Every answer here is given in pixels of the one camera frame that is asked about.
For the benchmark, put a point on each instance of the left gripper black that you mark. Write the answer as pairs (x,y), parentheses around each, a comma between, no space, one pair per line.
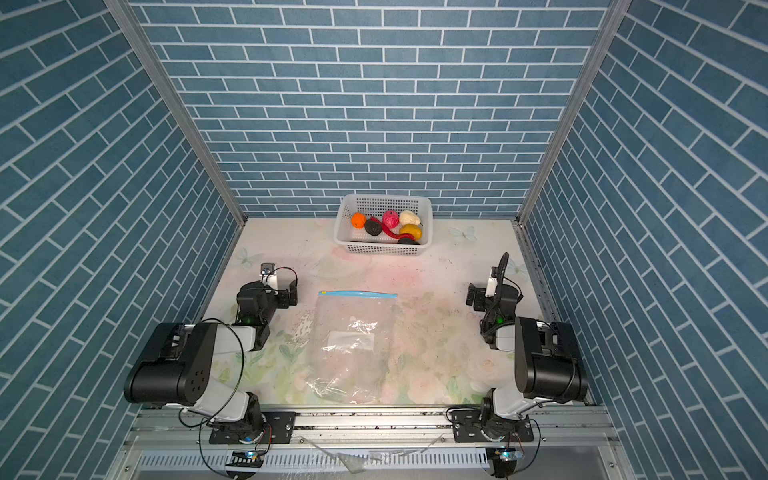
(285,295)

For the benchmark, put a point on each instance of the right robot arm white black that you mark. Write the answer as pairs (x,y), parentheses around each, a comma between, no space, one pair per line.
(547,363)

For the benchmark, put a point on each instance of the dark brown toy food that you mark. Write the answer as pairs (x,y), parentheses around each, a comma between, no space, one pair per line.
(373,227)

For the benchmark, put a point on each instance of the left circuit board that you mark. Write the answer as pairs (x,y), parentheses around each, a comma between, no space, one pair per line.
(244,460)

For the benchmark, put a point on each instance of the black toy eggplant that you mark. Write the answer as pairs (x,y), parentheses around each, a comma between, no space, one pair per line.
(407,239)

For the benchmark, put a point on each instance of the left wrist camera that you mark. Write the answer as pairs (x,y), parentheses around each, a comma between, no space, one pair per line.
(268,274)

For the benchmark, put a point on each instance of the yellow toy fruit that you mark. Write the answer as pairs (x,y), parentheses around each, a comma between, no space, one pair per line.
(413,230)

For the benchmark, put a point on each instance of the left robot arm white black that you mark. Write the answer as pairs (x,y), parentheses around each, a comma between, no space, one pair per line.
(175,368)

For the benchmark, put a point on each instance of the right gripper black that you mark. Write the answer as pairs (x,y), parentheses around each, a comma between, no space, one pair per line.
(477,296)

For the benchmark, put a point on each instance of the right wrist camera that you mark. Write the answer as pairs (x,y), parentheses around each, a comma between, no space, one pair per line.
(492,283)

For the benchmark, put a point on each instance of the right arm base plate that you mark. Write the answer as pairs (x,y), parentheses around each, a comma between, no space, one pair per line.
(468,427)

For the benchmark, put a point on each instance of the pink toy fruit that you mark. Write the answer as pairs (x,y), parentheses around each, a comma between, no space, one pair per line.
(390,219)

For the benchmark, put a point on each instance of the red toy chili pepper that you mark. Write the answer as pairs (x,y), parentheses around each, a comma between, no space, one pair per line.
(389,232)

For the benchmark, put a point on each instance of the orange toy fruit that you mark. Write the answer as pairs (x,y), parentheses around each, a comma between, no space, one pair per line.
(358,220)

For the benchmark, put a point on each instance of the aluminium front rail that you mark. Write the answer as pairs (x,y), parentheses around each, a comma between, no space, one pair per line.
(417,426)

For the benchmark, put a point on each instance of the clear zip top bag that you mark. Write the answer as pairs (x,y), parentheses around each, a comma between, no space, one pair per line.
(349,346)

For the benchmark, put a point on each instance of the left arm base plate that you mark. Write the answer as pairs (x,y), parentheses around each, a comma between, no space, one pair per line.
(275,427)

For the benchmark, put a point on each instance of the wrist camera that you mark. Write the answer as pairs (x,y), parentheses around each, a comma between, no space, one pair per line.
(268,274)
(492,283)

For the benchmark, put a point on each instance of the white plastic mesh basket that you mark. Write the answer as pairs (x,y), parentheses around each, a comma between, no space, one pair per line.
(359,241)

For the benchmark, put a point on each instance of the cream toy food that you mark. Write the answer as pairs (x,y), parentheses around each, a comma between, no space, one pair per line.
(408,217)

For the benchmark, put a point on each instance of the circuit board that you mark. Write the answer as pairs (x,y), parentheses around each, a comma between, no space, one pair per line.
(505,455)
(244,460)

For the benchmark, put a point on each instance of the right circuit board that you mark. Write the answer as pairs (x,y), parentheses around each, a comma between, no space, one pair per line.
(505,455)

